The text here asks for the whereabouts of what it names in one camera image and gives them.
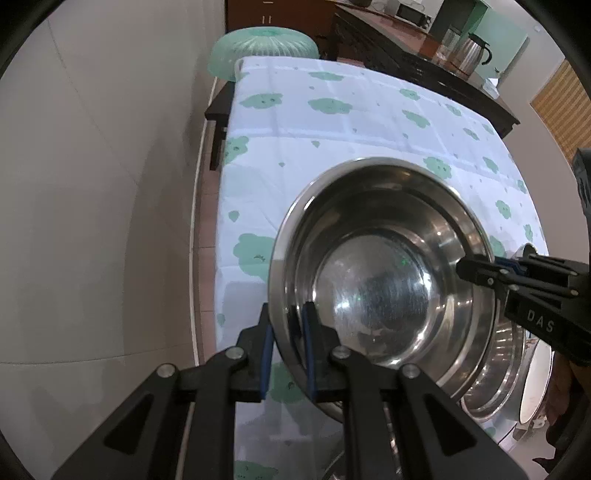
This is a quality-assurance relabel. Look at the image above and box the white enamel plate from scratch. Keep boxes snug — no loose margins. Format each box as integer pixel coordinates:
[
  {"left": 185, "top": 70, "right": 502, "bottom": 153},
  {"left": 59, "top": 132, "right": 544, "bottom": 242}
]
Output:
[{"left": 517, "top": 332, "right": 554, "bottom": 425}]

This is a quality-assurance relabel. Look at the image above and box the large steel mixing bowl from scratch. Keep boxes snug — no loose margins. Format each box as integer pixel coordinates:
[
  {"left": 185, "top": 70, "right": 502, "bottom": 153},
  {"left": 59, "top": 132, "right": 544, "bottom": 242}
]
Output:
[{"left": 267, "top": 157, "right": 499, "bottom": 399}]

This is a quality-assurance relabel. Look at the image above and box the medium steel bowl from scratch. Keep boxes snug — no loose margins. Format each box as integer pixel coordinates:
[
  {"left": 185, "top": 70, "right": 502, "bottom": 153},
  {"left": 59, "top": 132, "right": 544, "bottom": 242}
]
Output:
[{"left": 460, "top": 317, "right": 526, "bottom": 423}]

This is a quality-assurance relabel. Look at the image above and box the steel thermos jug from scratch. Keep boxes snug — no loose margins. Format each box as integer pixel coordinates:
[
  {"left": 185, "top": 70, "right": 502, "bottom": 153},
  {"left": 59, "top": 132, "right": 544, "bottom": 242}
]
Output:
[{"left": 451, "top": 33, "right": 493, "bottom": 76}]

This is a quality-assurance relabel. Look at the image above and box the white green cloud tablecloth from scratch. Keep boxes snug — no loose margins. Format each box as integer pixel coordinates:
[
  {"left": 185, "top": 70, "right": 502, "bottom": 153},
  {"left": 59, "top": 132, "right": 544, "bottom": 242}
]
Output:
[{"left": 214, "top": 57, "right": 546, "bottom": 479}]

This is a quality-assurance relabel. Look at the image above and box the microwave oven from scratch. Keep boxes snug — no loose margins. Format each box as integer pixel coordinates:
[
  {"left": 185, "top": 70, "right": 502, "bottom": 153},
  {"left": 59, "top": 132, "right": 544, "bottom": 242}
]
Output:
[{"left": 396, "top": 3, "right": 431, "bottom": 30}]

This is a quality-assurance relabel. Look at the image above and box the dark wooden sideboard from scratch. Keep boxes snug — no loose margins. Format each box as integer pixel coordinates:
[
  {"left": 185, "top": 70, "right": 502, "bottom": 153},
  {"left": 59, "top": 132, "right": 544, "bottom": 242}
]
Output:
[{"left": 327, "top": 3, "right": 520, "bottom": 137}]

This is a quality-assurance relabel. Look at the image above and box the brown wooden cabinet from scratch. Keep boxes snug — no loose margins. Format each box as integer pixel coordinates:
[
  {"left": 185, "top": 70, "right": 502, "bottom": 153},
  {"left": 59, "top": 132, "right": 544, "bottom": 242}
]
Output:
[{"left": 224, "top": 0, "right": 337, "bottom": 37}]

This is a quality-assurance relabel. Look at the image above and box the dark wooden bench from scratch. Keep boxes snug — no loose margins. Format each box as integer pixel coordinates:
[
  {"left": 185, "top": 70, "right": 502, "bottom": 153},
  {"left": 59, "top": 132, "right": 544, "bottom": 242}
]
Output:
[{"left": 204, "top": 82, "right": 235, "bottom": 171}]

